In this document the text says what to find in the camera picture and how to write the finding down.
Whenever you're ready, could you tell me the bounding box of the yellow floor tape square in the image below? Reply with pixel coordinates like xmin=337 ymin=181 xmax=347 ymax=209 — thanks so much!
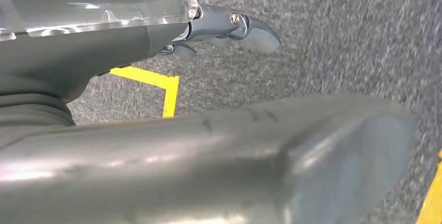
xmin=416 ymin=150 xmax=442 ymax=224
xmin=109 ymin=66 xmax=180 ymax=119

